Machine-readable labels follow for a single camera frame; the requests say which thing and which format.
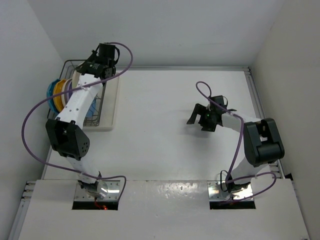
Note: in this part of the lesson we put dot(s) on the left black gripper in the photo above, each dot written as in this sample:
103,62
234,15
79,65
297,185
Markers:
90,57

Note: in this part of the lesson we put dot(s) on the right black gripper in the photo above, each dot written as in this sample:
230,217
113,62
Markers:
201,110

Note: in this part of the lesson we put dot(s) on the beige green leaf plate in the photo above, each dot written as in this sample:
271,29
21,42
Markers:
75,77

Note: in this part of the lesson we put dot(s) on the blue plate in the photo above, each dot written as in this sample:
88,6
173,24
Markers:
92,109

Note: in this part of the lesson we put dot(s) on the yellow polka dot plate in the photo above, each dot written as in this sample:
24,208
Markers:
58,88

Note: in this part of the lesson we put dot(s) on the teal polka dot plate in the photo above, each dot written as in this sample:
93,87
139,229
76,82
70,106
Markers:
49,93

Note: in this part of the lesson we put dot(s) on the purple plate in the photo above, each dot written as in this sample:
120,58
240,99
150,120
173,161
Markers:
68,88

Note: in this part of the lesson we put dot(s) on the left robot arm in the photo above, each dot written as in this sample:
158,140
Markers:
65,132

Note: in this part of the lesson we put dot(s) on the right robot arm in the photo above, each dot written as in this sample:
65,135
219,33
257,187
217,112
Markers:
259,142

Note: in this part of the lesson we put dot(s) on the cream drip tray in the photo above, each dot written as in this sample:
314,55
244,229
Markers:
111,100

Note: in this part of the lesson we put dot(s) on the grey wire dish rack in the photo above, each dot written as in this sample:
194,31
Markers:
66,73

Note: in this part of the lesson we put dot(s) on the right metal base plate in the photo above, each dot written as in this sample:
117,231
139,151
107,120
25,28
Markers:
217,192

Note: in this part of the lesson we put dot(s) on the metal base plate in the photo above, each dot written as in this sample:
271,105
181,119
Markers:
102,191
217,192

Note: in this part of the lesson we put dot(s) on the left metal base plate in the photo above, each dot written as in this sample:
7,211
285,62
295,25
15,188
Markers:
102,191

